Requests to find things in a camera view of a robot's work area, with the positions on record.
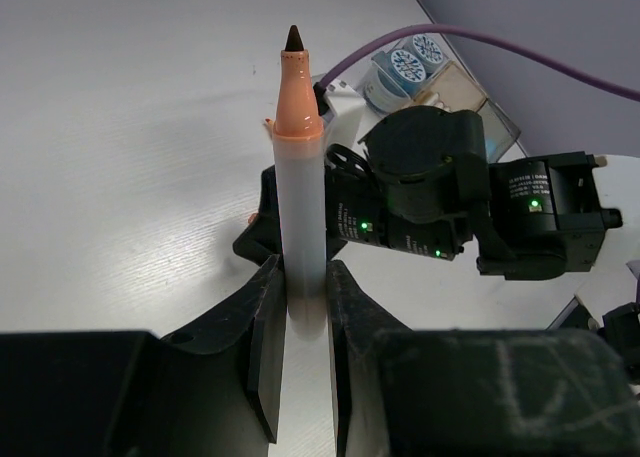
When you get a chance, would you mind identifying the blue patterned tape roll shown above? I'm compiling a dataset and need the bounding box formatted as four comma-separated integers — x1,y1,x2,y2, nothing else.
368,48,427,113

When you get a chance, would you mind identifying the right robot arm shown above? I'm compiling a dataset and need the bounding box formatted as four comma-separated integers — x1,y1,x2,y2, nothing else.
233,106,624,337

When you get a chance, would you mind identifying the clear compartment organizer box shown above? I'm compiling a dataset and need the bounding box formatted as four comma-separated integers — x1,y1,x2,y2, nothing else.
358,37,520,163

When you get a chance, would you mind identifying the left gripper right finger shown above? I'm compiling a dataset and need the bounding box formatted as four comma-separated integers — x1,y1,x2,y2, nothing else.
327,260,639,456

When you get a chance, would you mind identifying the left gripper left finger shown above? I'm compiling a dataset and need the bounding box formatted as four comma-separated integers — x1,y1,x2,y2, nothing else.
1,256,286,456

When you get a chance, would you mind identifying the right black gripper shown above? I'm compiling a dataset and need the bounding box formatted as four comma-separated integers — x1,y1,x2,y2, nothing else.
232,106,493,266

